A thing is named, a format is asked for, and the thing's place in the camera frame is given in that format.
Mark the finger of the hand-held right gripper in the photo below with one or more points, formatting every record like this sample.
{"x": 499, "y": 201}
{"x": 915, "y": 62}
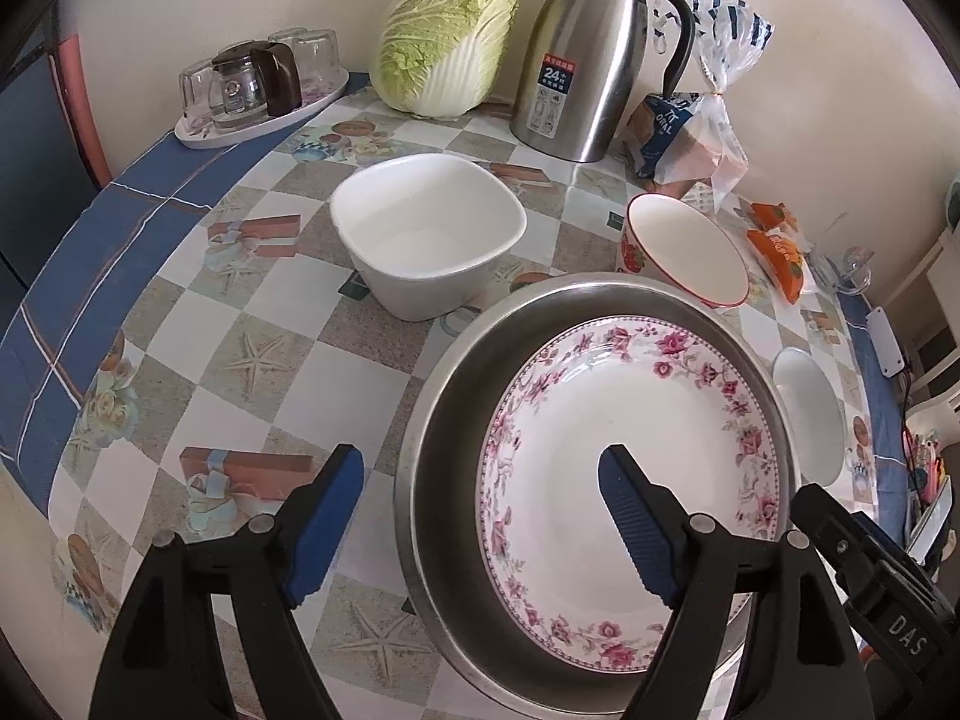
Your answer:
{"x": 821, "y": 514}

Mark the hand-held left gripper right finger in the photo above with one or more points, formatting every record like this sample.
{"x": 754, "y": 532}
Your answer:
{"x": 634, "y": 525}

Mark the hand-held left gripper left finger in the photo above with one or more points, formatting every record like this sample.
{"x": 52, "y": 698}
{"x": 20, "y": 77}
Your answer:
{"x": 326, "y": 517}

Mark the small white plate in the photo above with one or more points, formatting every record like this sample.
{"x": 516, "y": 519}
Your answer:
{"x": 810, "y": 412}

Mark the pink floral round plate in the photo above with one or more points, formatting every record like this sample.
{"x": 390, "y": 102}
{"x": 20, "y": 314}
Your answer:
{"x": 570, "y": 427}

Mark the stainless steel basin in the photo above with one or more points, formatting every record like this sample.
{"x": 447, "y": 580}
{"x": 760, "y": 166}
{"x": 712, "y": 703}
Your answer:
{"x": 450, "y": 465}

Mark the strawberry print bowl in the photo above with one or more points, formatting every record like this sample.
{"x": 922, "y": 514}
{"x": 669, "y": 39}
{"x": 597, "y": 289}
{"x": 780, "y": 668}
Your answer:
{"x": 682, "y": 240}

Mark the white square bowl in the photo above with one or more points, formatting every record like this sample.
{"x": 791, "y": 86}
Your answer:
{"x": 427, "y": 225}

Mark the colourful trinket bundle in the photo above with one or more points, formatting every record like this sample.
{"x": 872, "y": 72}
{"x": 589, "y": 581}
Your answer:
{"x": 926, "y": 461}

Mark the white carved chair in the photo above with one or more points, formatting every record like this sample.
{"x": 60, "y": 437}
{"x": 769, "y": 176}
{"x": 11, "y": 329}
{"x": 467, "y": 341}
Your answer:
{"x": 934, "y": 409}

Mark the white power strip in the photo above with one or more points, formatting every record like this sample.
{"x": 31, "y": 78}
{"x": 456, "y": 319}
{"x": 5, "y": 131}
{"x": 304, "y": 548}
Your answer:
{"x": 887, "y": 345}

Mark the checkered printed tablecloth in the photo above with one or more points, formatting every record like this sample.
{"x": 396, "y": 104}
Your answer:
{"x": 262, "y": 300}

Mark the clear glass mug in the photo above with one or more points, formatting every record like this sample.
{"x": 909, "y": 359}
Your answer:
{"x": 847, "y": 270}

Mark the large orange snack packet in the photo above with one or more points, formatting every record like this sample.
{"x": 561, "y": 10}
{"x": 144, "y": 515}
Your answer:
{"x": 780, "y": 255}

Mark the small orange snack packet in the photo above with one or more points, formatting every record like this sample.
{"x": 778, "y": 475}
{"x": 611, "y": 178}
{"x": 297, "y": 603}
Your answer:
{"x": 772, "y": 216}

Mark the teal object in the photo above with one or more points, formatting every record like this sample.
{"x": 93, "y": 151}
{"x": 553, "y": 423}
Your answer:
{"x": 952, "y": 199}

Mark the blue tablecloth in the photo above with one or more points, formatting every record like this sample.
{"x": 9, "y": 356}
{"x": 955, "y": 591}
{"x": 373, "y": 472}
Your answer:
{"x": 97, "y": 240}

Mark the bagged bread loaf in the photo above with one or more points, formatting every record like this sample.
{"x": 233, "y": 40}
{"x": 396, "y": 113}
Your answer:
{"x": 690, "y": 142}

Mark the white oval tray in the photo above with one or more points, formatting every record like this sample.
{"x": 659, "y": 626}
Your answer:
{"x": 315, "y": 101}

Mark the clear drinking glass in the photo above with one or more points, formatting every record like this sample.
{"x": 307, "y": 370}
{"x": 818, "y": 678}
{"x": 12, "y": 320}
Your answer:
{"x": 319, "y": 56}
{"x": 196, "y": 90}

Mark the stainless steel thermos jug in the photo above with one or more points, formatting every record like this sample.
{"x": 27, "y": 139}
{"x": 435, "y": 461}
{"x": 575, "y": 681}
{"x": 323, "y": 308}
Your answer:
{"x": 585, "y": 67}

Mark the dark blue panel pink edge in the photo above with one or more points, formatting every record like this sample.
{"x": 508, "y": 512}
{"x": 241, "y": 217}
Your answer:
{"x": 45, "y": 142}

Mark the napa cabbage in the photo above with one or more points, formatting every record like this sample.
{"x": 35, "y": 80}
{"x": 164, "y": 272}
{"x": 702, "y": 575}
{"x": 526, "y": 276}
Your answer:
{"x": 442, "y": 37}

